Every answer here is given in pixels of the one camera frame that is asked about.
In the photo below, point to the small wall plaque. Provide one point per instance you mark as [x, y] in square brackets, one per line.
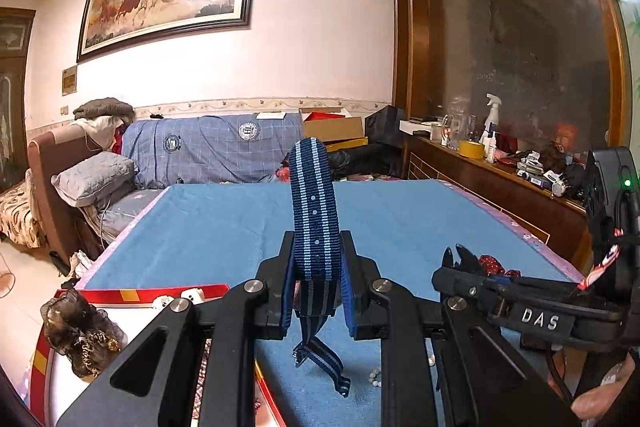
[69, 80]

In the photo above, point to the small white bottle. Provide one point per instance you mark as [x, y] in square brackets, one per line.
[491, 149]

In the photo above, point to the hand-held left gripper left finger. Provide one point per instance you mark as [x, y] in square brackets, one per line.
[290, 302]

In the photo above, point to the grey quilted pillow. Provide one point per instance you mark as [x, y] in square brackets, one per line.
[95, 177]

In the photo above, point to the grey patterned cushion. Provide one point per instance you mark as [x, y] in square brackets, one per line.
[125, 212]

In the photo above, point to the yellow tape roll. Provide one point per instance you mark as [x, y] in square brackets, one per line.
[471, 150]

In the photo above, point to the white spray bottle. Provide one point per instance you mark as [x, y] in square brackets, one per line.
[492, 117]

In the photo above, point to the blue checked sofa cover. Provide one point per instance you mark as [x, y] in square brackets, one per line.
[215, 152]

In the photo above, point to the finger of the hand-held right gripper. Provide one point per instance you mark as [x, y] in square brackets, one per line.
[465, 289]
[462, 259]

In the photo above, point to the pile of clothes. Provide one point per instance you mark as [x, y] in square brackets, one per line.
[102, 109]

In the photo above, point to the dark wooden cabinet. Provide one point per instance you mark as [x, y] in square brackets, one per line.
[12, 107]

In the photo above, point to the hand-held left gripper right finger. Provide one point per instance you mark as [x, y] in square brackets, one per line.
[350, 307]

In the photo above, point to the white paper sheet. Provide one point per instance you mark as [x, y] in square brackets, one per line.
[270, 115]

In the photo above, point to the red polka dot scrunchie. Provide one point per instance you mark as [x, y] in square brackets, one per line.
[492, 264]

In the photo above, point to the person's right hand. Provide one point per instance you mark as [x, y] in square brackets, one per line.
[590, 404]

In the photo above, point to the black plastic bag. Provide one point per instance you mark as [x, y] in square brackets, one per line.
[365, 162]

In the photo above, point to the brown floral cloth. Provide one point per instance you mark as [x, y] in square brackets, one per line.
[20, 217]

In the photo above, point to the red gift box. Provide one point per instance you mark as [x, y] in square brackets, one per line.
[60, 397]

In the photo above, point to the pile of small clutter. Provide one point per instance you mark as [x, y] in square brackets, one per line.
[545, 167]

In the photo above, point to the brown organza scrunchie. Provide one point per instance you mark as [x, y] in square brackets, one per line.
[65, 322]

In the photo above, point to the wooden sideboard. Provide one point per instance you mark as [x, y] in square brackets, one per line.
[475, 187]

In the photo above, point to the wooden framed mirror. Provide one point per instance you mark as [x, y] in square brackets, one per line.
[525, 32]

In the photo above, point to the glass pitcher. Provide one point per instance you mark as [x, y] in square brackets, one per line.
[452, 132]

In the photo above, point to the cardboard box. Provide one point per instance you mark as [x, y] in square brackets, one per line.
[332, 129]

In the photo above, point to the brown sofa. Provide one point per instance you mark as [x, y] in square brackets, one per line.
[42, 172]

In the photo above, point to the white flat box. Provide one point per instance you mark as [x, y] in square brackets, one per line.
[417, 127]

